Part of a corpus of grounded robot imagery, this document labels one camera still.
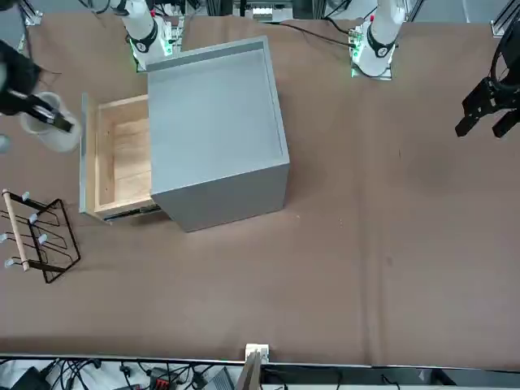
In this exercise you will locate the aluminium corner post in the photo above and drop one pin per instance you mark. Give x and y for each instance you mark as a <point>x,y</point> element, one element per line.
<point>30,14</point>
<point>501,22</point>

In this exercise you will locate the black table edge rail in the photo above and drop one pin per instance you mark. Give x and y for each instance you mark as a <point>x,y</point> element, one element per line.
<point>406,367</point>

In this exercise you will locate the ribbed black power adapter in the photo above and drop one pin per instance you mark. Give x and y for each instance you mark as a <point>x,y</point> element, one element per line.
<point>221,380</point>

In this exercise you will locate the green lit circuit board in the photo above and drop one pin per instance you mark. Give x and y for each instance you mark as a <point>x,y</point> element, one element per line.
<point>170,36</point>
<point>355,42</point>

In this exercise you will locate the white cup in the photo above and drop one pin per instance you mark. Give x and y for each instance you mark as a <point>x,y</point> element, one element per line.
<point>61,142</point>

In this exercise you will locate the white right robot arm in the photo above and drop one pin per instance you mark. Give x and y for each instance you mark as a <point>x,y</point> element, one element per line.
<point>142,24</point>

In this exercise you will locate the aluminium frame post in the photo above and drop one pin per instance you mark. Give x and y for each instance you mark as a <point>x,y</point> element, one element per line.
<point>254,369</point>

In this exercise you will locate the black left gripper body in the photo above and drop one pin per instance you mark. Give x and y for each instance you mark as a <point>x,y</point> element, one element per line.
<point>503,93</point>

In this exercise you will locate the orange black plug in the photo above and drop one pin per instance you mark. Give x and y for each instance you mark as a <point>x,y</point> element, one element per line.
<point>160,382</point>

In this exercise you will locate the gray steel cabinet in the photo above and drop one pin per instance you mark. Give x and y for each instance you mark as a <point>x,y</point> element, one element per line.
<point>215,122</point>

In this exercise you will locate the large black power adapter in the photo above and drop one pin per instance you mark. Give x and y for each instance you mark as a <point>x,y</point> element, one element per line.
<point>26,378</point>

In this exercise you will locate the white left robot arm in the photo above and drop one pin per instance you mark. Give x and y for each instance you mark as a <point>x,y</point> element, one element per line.
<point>380,40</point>

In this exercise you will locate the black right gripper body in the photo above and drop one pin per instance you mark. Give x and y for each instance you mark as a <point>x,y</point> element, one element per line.
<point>18,81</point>

